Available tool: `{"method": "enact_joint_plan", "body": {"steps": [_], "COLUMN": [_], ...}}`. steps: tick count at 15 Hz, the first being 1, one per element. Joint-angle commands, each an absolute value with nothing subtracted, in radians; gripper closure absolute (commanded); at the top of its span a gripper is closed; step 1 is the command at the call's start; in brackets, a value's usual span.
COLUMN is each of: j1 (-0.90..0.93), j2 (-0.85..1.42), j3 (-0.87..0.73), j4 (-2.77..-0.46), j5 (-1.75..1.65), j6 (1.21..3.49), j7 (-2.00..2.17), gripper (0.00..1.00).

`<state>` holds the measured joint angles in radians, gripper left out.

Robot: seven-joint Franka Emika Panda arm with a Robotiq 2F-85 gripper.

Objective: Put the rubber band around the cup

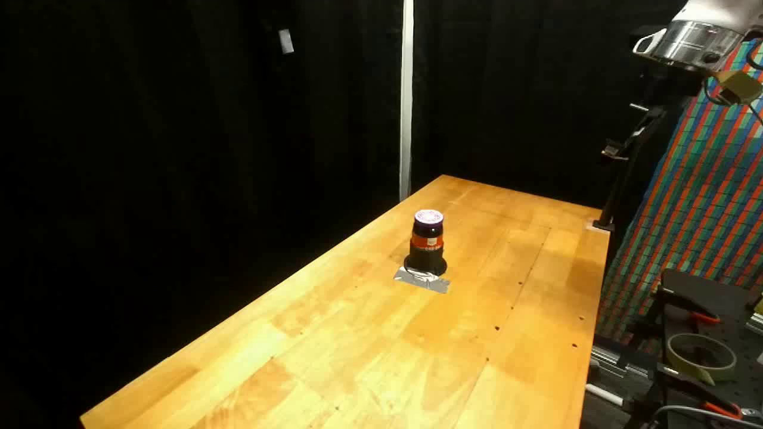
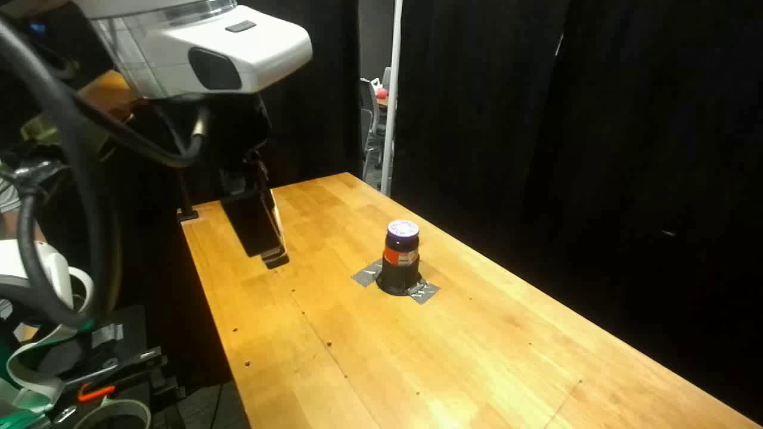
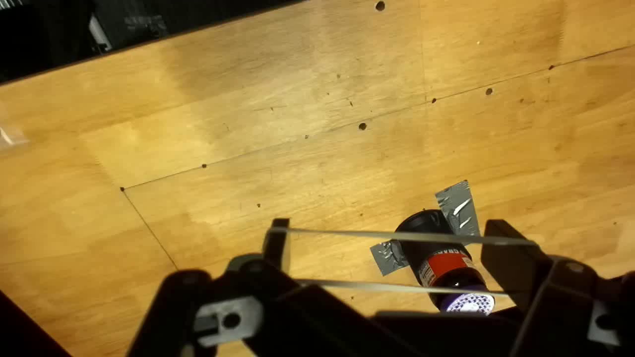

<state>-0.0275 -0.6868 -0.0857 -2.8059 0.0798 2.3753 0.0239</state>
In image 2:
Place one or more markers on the large grey duct tape piece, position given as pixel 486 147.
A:
pixel 423 291

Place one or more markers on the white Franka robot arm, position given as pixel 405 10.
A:
pixel 197 44

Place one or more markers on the white vertical pole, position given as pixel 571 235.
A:
pixel 392 96

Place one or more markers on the small grey duct tape piece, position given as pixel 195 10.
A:
pixel 367 275

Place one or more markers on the black table clamp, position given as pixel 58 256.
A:
pixel 185 214

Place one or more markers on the orange clip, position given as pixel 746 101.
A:
pixel 95 393

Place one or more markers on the green circuit board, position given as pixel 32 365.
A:
pixel 32 382

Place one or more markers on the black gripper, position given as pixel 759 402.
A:
pixel 227 139

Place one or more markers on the cluttered background equipment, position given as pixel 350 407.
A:
pixel 371 127

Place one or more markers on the dark cup with orange label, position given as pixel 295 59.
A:
pixel 398 258

